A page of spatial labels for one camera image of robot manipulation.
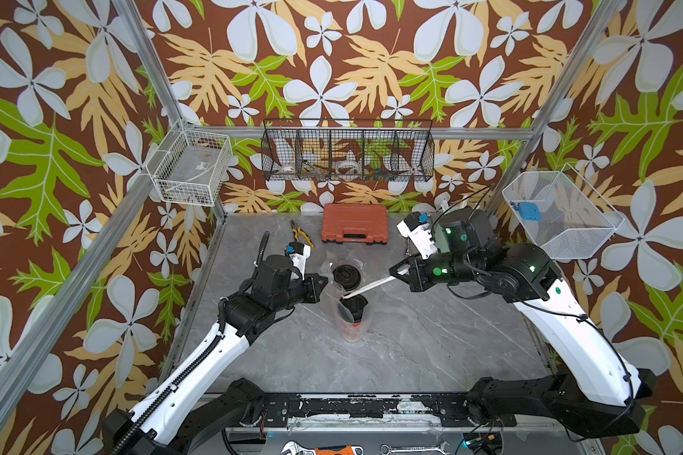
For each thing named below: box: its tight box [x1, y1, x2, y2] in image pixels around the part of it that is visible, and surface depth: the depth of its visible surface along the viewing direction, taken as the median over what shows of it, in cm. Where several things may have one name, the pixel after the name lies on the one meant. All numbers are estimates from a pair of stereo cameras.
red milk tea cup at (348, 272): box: [332, 257, 364, 292], surface depth 84 cm
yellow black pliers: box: [290, 219, 316, 249], surface depth 117 cm
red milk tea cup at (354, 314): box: [336, 293, 371, 344], surface depth 76 cm
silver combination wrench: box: [379, 442, 450, 455], surface depth 70 cm
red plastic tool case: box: [320, 203, 390, 245], surface depth 116 cm
